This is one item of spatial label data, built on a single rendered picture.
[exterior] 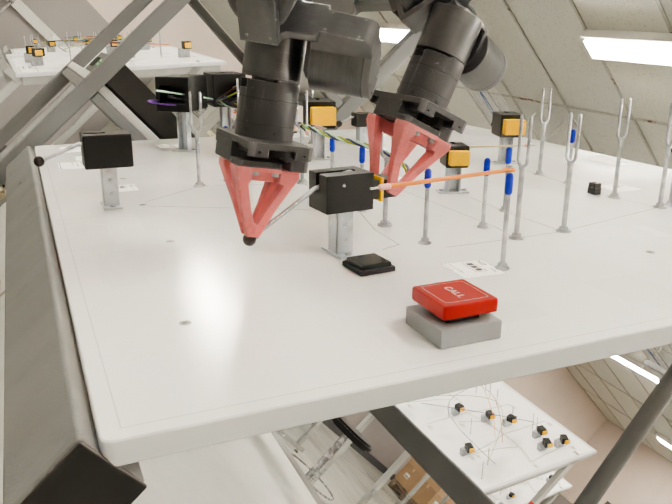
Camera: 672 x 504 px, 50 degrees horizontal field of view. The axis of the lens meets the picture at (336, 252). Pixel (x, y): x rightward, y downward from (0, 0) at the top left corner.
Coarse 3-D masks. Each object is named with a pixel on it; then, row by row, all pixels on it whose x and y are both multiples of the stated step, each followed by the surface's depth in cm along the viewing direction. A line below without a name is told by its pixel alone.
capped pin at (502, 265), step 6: (510, 168) 70; (510, 174) 70; (510, 180) 70; (510, 186) 70; (510, 192) 70; (504, 210) 71; (504, 216) 71; (504, 222) 72; (504, 228) 72; (504, 234) 72; (504, 240) 72; (504, 246) 72; (504, 252) 72; (504, 258) 73; (498, 264) 73; (504, 264) 73; (504, 270) 72
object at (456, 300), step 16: (416, 288) 58; (432, 288) 58; (448, 288) 58; (464, 288) 58; (432, 304) 55; (448, 304) 54; (464, 304) 55; (480, 304) 55; (496, 304) 56; (448, 320) 56
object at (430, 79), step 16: (416, 48) 76; (416, 64) 75; (432, 64) 74; (448, 64) 74; (416, 80) 75; (432, 80) 74; (448, 80) 75; (400, 96) 75; (416, 96) 75; (432, 96) 75; (448, 96) 76; (432, 112) 72; (448, 112) 73; (448, 128) 76; (464, 128) 75
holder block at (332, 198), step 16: (320, 176) 73; (336, 176) 73; (352, 176) 74; (368, 176) 74; (320, 192) 74; (336, 192) 73; (352, 192) 74; (368, 192) 75; (320, 208) 74; (336, 208) 74; (352, 208) 75; (368, 208) 76
